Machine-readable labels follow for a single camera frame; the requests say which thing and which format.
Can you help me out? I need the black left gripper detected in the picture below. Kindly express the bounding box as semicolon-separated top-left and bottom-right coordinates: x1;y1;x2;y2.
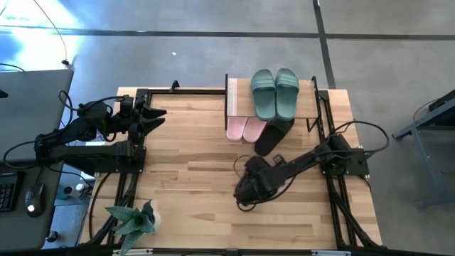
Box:
120;97;168;145

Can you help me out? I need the pink slide sandal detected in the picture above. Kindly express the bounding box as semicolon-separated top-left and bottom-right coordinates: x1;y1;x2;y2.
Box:
225;116;249;142
242;117;268;144

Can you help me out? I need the small bottle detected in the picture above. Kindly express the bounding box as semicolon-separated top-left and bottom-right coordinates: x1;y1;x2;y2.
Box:
63;182;90;199

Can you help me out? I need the potted green plant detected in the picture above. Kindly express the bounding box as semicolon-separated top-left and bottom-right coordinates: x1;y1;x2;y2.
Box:
105;199;163;256

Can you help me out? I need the light grey desk panel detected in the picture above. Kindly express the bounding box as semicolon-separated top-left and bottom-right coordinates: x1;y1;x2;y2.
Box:
0;69;75;164

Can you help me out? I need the black computer mouse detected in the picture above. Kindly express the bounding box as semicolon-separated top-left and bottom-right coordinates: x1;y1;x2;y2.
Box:
23;182;46;218

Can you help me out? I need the black keyboard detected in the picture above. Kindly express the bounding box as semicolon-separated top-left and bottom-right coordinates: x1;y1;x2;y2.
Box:
0;171;24;213

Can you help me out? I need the dark grey desk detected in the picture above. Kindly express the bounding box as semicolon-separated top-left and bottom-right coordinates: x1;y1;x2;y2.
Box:
0;158;65;252

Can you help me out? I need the blue-grey metal cart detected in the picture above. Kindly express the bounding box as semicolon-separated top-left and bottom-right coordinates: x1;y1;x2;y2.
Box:
392;88;455;209

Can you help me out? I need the black device on cart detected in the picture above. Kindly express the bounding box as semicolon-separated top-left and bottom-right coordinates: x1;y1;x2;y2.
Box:
428;89;455;112

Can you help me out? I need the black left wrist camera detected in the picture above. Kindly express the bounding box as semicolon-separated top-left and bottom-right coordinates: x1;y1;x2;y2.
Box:
119;94;134;117

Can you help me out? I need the black right camera cable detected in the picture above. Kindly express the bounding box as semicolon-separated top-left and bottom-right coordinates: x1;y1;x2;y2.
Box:
232;154;296;213

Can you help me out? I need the black camera cable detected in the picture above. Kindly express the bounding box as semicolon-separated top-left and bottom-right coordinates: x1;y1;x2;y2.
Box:
58;89;126;112
232;154;296;213

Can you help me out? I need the black aluminium table frame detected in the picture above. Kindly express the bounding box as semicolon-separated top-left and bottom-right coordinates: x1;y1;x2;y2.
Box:
80;80;384;256

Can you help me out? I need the wooden shelf black metal frame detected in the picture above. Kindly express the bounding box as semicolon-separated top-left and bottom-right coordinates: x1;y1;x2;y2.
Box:
224;73;325;133

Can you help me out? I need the black left camera cable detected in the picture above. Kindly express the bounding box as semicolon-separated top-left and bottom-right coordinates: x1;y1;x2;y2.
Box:
58;89;126;112

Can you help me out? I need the thin black floor cable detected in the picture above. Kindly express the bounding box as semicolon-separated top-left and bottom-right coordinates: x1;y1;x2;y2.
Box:
33;0;70;68

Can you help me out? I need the silver aluminium bracket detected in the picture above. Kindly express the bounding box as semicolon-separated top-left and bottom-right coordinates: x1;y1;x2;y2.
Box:
311;250;352;256
112;248;154;256

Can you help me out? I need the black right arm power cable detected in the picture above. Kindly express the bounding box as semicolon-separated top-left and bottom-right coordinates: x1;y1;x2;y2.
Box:
328;119;391;159

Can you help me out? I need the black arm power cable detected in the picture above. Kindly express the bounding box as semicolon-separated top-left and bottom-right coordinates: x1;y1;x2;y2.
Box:
2;139;40;171
328;119;391;159

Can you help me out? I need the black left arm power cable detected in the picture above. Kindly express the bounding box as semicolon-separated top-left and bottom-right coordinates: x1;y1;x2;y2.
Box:
2;139;40;171

